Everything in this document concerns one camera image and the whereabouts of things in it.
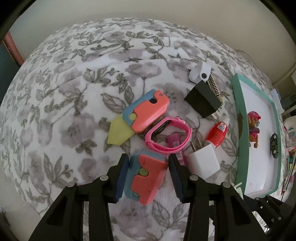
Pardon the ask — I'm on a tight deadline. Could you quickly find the white usb charger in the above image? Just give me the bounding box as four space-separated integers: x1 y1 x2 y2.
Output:
186 141 220 180

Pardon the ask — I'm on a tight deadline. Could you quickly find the red white glue bottle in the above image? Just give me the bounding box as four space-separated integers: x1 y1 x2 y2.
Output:
205 116 230 149

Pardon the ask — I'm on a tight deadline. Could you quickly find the black toy car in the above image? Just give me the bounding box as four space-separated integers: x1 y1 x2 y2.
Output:
270 133 280 159

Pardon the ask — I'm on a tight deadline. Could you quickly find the coral blue toy knife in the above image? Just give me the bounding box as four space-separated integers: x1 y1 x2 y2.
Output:
124 149 168 205

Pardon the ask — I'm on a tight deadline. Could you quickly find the magenta lip balm tube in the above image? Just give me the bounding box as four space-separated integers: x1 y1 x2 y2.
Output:
166 133 188 167

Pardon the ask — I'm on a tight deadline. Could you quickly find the pink kids smartwatch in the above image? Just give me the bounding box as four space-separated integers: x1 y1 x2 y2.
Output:
144 116 193 156

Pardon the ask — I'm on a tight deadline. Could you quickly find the pink puppy toy figure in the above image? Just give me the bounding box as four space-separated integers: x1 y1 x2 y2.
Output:
247 111 261 148

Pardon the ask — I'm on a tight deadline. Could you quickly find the black usb charger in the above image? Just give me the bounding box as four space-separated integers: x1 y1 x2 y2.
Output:
184 81 222 118

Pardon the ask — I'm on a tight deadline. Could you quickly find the coral toy knife yellow blade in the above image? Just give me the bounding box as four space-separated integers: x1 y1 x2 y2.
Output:
107 89 170 146

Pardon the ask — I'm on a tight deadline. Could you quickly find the small white camera device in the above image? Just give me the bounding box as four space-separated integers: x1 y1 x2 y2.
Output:
189 61 211 84

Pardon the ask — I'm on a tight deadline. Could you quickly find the clutter of pens and items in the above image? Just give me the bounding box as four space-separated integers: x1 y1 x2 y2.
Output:
281 116 295 195

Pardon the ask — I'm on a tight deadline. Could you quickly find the teal white shallow box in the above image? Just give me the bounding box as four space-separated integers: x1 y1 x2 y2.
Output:
231 74 281 198

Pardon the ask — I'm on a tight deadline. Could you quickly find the floral grey white blanket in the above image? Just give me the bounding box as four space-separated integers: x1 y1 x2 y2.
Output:
1 18 271 215

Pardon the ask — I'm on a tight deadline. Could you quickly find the white power bank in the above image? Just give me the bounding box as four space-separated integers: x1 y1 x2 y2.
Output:
270 88 284 115

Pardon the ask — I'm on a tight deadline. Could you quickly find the dark cabinet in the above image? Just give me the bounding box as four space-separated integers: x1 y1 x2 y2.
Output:
0 43 19 102

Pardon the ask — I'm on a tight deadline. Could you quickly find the pink board by wall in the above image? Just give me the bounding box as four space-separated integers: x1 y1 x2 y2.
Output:
3 32 24 67

